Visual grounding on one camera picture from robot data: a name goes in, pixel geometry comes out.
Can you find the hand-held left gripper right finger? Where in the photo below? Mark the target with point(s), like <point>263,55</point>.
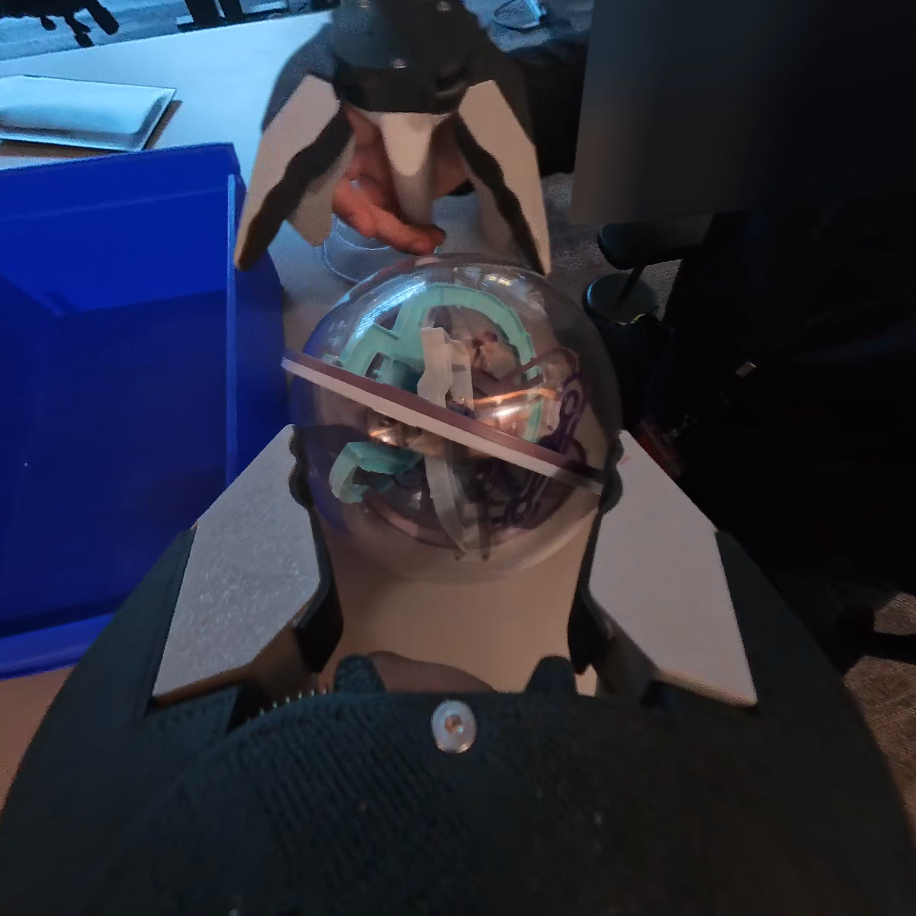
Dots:
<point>658,594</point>

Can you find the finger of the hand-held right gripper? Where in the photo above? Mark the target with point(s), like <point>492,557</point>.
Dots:
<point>512,172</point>
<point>286,157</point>

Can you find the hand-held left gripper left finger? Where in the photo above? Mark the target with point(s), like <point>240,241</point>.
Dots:
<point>243,594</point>

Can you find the clear plastic maze ball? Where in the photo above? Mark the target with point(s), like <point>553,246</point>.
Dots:
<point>458,415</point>

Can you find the clear plastic ball stand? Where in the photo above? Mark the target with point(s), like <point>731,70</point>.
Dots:
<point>343,257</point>

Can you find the person's right hand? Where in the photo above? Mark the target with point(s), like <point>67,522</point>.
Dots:
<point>372,207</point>

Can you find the person's left hand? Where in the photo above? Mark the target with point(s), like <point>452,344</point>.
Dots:
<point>429,676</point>

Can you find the white plastic tray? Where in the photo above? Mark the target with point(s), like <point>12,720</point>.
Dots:
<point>79,111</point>

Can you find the blue plastic bin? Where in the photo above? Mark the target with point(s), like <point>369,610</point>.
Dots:
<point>114,372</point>

